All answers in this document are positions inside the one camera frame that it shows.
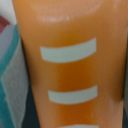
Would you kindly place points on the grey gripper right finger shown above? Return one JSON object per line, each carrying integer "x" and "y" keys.
{"x": 125, "y": 113}

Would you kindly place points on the pale green gripper left finger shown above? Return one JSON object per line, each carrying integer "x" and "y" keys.
{"x": 14, "y": 81}

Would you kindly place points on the orange toy bread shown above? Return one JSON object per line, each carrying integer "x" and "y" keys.
{"x": 76, "y": 55}

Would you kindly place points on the woven beige placemat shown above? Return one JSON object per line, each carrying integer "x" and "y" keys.
{"x": 7, "y": 11}

